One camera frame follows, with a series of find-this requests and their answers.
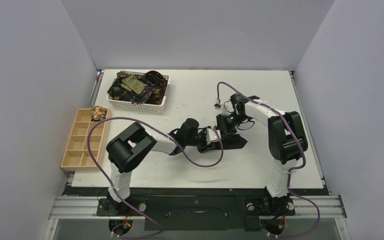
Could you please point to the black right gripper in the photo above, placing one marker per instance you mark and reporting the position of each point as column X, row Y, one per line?
column 227, row 129

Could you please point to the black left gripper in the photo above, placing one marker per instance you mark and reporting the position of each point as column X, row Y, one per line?
column 205, row 147

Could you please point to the blue brown striped tie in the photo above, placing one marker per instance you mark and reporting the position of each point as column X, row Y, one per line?
column 233, row 141

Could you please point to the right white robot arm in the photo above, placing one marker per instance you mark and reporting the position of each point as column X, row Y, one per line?
column 287, row 141

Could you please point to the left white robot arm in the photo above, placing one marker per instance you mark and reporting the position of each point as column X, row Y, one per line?
column 128, row 149

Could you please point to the pile of patterned ties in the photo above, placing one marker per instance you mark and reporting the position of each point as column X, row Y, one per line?
column 138, row 88

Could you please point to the white perforated plastic basket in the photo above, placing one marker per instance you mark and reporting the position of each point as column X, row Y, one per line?
column 146, row 108

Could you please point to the rolled floral tie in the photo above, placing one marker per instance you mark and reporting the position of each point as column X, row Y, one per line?
column 98, row 113

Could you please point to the wooden compartment tray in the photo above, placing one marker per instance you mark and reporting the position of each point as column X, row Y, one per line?
column 76, row 156

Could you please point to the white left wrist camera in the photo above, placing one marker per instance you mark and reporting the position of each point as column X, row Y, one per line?
column 212, row 135

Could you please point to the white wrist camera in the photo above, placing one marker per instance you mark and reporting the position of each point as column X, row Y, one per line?
column 212, row 135
column 218, row 105

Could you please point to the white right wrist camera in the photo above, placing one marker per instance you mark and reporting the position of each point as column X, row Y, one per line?
column 218, row 105

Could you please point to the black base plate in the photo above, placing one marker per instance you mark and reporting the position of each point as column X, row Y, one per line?
column 253, row 209

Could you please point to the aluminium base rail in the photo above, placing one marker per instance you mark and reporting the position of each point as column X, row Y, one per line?
column 79, row 207

